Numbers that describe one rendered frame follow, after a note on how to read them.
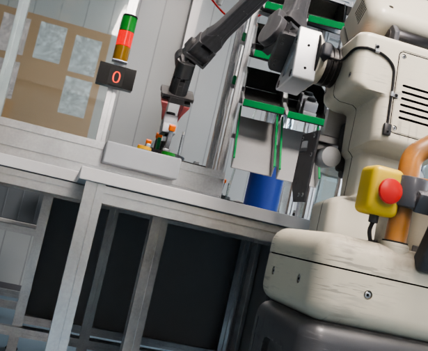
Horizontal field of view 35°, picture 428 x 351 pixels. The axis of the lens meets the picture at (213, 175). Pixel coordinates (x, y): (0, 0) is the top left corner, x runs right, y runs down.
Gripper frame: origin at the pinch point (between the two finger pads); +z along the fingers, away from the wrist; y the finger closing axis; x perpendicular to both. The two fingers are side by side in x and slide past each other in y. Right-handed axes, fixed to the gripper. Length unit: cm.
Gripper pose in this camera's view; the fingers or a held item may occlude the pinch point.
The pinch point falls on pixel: (170, 118)
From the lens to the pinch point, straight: 212.4
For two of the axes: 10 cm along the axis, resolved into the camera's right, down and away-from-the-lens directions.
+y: -9.5, -2.0, -2.3
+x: 0.9, 5.2, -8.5
